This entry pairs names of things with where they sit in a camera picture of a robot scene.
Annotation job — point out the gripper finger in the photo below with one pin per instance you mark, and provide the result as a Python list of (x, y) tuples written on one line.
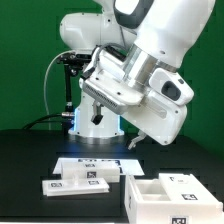
[(137, 140), (97, 115)]

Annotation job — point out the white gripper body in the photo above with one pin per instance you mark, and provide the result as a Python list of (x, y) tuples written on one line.
[(162, 112)]

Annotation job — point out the white cabinet box body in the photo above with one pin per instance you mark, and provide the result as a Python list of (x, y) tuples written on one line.
[(146, 202)]

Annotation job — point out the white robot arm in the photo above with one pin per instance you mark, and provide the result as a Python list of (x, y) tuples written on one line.
[(163, 29)]

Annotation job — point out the white cabinet block part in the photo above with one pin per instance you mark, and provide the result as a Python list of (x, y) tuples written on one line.
[(84, 170)]

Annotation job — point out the white flat cabinet panel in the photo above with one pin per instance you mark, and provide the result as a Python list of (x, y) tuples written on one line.
[(74, 187)]

